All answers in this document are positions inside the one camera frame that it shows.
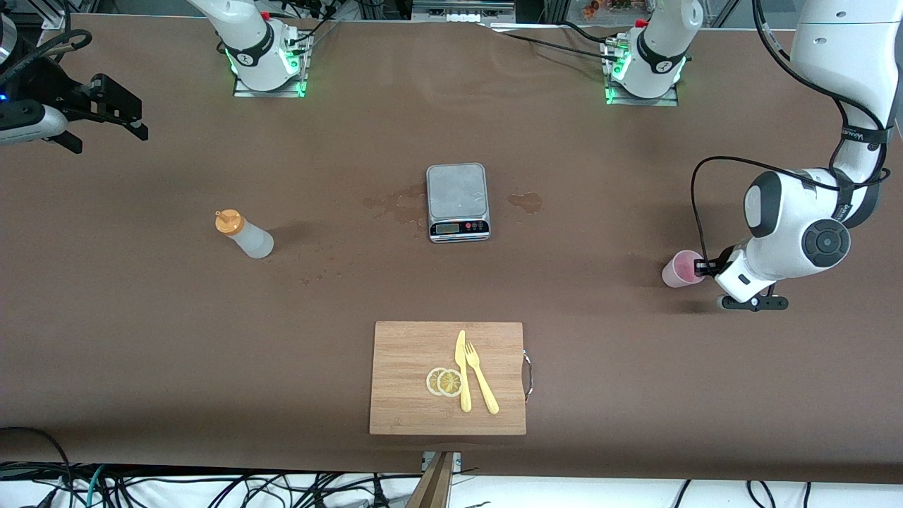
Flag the pink plastic cup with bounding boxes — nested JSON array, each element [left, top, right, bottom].
[[661, 250, 706, 289]]

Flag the translucent sauce bottle orange cap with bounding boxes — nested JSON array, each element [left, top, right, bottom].
[[214, 209, 275, 260]]

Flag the yellow plastic fork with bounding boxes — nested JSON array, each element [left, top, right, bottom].
[[465, 341, 500, 416]]

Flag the silver digital kitchen scale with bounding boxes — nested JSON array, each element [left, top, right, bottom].
[[425, 163, 491, 243]]

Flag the yellow plastic knife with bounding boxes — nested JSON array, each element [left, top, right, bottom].
[[455, 329, 473, 413]]

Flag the bamboo cutting board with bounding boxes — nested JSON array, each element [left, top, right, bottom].
[[369, 321, 527, 436]]

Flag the white power strip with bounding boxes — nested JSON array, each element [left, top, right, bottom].
[[411, 0, 516, 23]]

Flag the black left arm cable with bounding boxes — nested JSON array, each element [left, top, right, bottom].
[[689, 0, 895, 273]]

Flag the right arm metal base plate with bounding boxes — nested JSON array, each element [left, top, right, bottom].
[[233, 32, 310, 99]]

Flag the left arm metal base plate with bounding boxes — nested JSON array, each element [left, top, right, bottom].
[[604, 35, 680, 107]]

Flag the black table cable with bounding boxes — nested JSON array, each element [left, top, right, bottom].
[[480, 21, 623, 61]]

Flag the wooden post with bracket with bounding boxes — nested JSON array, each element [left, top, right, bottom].
[[404, 451, 463, 508]]

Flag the black floor cable loop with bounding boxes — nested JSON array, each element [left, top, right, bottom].
[[0, 425, 77, 508]]

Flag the teal floor cable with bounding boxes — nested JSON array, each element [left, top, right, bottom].
[[67, 466, 108, 508]]

